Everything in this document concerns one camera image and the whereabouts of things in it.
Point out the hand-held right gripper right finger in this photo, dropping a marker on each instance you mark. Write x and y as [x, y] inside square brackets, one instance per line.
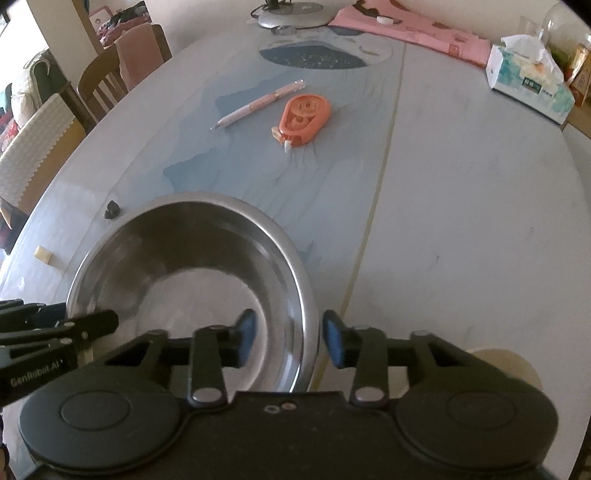
[333, 339]

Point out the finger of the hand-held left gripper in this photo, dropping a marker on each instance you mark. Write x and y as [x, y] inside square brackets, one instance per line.
[41, 311]
[92, 323]

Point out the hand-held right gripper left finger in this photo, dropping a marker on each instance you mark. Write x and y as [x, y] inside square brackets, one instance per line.
[245, 337]

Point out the stainless steel bowl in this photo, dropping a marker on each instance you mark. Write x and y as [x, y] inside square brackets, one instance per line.
[184, 258]

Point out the cream bowl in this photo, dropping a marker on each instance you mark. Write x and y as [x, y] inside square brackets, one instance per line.
[508, 362]

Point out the small pale yellow object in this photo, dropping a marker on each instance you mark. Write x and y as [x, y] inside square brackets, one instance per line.
[43, 254]

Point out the small black object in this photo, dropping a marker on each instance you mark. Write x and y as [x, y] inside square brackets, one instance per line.
[112, 209]

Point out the blue printed table runner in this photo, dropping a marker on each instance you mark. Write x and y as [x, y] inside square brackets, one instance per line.
[277, 184]

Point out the yellow sofa with white cover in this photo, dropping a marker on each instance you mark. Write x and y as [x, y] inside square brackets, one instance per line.
[32, 147]

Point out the orange correction tape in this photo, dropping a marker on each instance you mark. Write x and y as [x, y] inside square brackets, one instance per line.
[304, 115]

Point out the white marker stick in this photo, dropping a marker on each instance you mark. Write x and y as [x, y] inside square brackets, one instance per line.
[258, 104]

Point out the wooden chair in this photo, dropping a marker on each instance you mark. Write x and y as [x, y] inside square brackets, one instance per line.
[97, 83]

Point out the green armchair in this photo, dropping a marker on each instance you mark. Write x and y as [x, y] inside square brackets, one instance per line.
[44, 74]

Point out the pink towel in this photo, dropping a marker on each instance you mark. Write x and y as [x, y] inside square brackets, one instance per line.
[136, 55]

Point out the tissue box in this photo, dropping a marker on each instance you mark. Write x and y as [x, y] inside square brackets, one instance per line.
[526, 87]

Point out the pink cloth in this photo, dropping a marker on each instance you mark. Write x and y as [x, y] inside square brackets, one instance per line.
[415, 32]

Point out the grey desk lamp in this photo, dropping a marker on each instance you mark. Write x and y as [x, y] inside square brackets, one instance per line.
[295, 16]

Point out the large glass jar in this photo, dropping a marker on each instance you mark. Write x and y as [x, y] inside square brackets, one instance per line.
[558, 27]

